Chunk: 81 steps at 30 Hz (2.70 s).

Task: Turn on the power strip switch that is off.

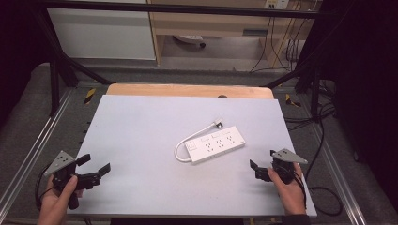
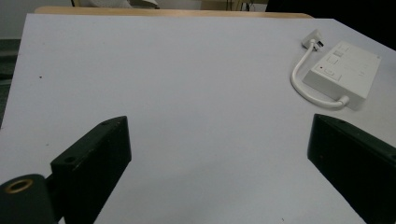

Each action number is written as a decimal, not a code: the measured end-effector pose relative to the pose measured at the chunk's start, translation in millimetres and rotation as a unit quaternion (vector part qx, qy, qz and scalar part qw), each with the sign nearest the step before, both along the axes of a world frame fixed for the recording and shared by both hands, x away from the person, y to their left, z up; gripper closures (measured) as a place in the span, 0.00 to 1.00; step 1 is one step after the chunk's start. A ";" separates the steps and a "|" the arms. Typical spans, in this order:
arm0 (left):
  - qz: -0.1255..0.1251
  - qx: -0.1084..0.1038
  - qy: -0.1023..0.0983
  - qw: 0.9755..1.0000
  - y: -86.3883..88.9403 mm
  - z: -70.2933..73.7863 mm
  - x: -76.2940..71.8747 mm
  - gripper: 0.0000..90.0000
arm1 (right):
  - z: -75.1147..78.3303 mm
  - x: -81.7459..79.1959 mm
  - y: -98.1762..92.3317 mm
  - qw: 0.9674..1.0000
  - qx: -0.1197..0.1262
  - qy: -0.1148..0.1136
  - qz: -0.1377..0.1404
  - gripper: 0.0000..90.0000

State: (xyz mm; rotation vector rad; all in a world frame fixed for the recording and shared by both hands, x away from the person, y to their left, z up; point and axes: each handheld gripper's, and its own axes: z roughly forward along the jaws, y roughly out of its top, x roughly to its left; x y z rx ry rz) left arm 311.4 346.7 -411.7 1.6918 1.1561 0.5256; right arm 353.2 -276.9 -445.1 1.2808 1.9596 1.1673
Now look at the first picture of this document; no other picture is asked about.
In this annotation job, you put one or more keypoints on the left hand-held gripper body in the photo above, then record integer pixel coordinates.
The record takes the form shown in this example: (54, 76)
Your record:
(59, 163)

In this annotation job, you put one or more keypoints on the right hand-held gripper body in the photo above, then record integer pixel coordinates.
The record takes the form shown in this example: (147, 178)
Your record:
(286, 164)

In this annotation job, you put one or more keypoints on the white power strip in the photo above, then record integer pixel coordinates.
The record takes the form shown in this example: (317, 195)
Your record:
(216, 144)

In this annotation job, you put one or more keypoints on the person's right hand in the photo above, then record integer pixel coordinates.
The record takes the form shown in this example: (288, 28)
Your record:
(289, 193)

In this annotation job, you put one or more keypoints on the person's left hand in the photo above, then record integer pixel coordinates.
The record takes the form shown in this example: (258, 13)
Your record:
(56, 203)

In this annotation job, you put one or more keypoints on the yellow black tape marker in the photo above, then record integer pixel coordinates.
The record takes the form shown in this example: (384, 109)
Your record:
(292, 100)
(89, 95)

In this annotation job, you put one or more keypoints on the white power plug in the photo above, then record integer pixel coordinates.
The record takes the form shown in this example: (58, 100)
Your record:
(218, 124)

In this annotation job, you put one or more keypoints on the light wooden table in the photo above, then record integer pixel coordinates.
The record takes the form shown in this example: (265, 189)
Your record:
(187, 90)

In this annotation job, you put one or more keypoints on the black curtain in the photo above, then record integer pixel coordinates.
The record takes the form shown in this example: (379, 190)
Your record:
(18, 47)
(366, 93)

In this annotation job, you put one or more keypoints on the white cabinet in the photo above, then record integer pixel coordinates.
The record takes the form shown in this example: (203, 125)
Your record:
(103, 34)

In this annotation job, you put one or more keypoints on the grey power strip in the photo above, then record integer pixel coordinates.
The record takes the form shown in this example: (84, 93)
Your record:
(189, 39)

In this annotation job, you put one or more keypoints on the wooden desk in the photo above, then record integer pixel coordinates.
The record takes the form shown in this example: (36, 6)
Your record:
(212, 23)

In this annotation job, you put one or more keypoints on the aluminium rail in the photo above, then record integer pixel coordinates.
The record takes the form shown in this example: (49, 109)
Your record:
(34, 146)
(336, 168)

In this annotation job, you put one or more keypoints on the black metal frame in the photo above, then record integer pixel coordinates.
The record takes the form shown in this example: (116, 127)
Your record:
(59, 62)

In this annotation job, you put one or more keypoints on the white wall socket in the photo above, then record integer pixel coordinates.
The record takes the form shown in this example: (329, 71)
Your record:
(277, 3)

